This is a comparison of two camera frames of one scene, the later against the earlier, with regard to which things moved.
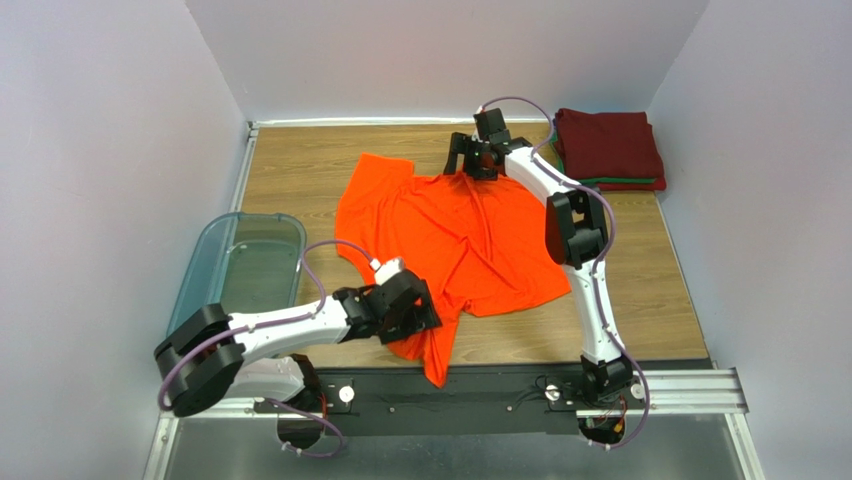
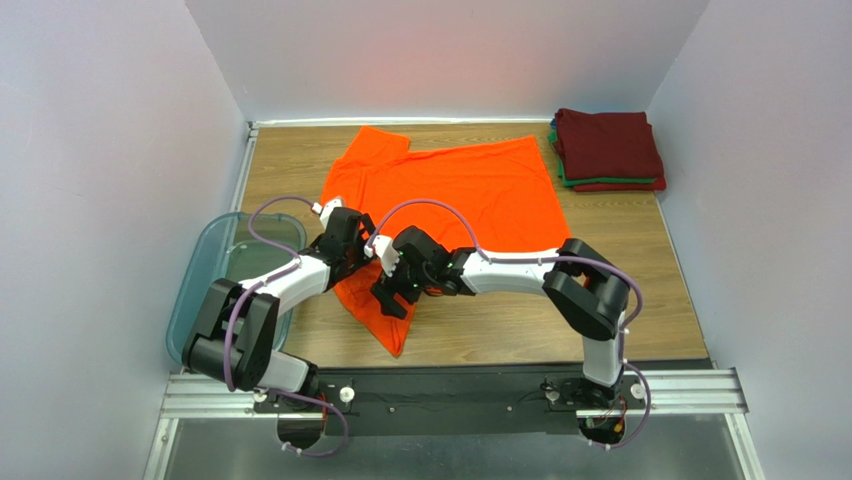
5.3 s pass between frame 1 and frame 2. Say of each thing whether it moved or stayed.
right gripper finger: moved
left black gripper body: moved
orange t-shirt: moved
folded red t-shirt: stayed
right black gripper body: moved
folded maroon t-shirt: stayed
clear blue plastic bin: stayed
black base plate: stayed
